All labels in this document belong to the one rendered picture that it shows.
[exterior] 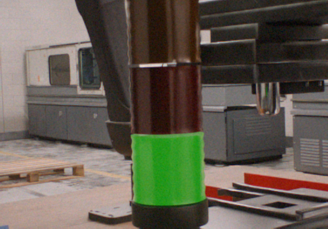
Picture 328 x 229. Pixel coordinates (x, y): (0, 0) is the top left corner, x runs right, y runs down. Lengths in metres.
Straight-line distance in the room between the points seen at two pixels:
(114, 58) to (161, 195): 0.65
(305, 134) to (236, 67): 6.11
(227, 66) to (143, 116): 0.24
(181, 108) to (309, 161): 6.34
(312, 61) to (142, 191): 0.29
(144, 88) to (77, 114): 10.14
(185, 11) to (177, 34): 0.01
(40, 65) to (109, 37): 10.73
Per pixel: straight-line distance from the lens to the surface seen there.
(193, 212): 0.33
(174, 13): 0.32
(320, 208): 0.61
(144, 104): 0.32
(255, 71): 0.53
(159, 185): 0.32
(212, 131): 7.70
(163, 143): 0.32
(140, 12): 0.32
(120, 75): 0.97
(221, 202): 0.64
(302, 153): 6.70
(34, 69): 11.88
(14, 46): 12.23
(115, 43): 0.96
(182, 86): 0.32
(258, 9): 0.58
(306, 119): 6.63
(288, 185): 0.96
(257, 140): 7.84
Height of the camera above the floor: 1.12
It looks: 3 degrees down
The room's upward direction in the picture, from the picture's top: 2 degrees counter-clockwise
